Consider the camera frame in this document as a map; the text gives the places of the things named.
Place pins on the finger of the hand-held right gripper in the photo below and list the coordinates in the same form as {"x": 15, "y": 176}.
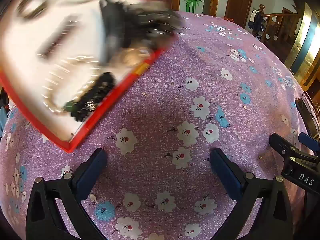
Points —
{"x": 308, "y": 140}
{"x": 282, "y": 146}

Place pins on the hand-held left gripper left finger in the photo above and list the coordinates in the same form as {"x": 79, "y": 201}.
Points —
{"x": 92, "y": 176}

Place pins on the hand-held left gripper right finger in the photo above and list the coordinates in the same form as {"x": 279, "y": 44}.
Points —
{"x": 225, "y": 177}

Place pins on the black leaf hair clip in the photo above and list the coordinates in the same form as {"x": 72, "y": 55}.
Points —
{"x": 58, "y": 37}

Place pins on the red jewelry box tray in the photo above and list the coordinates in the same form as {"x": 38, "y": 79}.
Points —
{"x": 82, "y": 32}

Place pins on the black hair claw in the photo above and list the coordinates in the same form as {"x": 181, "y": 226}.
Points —
{"x": 96, "y": 95}

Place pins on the purple floral tablecloth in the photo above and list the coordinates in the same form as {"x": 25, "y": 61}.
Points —
{"x": 175, "y": 100}

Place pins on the wooden staircase railing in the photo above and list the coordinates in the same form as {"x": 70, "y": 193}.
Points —
{"x": 280, "y": 25}

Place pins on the hanging dark jacket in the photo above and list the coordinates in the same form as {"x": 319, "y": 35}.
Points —
{"x": 256, "y": 20}

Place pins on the brown wooden door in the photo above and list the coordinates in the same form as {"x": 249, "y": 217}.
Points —
{"x": 240, "y": 1}

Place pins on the dark grey mesh scrunchie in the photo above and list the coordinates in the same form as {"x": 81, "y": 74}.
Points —
{"x": 140, "y": 22}

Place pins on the gold wall pillar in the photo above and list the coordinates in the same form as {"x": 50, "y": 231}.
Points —
{"x": 303, "y": 42}

